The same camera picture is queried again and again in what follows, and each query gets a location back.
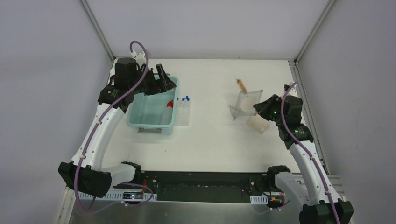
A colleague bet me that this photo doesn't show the beige sponge block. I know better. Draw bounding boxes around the beige sponge block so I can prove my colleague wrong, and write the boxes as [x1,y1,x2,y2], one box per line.
[247,115,270,133]

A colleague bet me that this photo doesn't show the teal storage bin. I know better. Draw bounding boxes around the teal storage bin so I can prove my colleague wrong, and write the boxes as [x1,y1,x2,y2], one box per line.
[126,76,179,135]

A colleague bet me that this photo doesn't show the red cap wash bottle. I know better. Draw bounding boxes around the red cap wash bottle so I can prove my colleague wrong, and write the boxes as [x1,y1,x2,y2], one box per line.
[160,100,174,125]

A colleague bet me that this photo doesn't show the tan test tube brush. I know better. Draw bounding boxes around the tan test tube brush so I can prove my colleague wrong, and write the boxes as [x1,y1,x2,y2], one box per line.
[236,78,248,96]

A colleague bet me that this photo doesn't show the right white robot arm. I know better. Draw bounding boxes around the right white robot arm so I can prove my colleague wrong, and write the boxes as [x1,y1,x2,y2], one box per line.
[253,95,354,224]

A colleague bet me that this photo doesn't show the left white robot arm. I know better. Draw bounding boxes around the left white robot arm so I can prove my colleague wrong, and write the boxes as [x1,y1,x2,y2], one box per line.
[58,57,177,197]

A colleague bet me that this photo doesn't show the clear test tube rack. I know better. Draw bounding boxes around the clear test tube rack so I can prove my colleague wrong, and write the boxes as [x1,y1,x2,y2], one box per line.
[175,99,191,126]

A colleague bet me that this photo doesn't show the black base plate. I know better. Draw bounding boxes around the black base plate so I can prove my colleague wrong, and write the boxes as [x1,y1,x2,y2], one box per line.
[131,171,281,203]

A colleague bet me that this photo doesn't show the white slotted cable duct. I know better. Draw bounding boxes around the white slotted cable duct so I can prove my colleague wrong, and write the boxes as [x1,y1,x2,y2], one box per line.
[96,190,157,202]

